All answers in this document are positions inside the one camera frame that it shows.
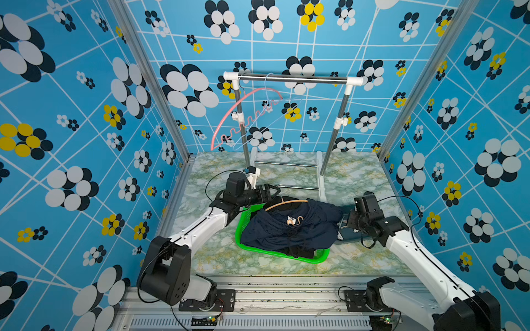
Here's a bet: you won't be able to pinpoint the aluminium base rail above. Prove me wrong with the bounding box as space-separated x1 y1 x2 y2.
112 274 442 330

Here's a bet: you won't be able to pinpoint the wooden hanger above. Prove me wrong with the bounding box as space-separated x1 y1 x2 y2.
265 199 308 226

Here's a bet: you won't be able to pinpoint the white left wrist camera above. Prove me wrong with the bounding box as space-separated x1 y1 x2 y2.
243 165 261 187

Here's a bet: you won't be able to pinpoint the pink plastic hanger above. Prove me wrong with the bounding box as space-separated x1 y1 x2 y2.
210 76 284 152

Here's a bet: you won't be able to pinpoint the navy blue shorts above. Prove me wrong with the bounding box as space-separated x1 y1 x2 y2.
240 197 343 254

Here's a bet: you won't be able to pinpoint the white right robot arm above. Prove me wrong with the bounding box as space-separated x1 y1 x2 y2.
347 192 502 330

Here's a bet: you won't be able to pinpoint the dark teal plastic bin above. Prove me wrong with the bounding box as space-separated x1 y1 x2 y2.
336 215 363 244

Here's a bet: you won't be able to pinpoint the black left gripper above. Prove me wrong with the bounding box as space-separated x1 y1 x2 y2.
237 183 280 208

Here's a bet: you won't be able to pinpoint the green plastic basket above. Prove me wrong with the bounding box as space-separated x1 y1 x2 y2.
234 202 331 265

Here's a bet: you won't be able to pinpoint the black shorts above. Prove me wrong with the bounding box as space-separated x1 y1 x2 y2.
285 245 315 259

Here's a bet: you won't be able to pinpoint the white metal clothes rack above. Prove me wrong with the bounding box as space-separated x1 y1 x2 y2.
223 71 365 201

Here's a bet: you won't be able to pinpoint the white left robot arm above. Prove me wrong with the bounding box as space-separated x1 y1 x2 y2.
137 167 281 308

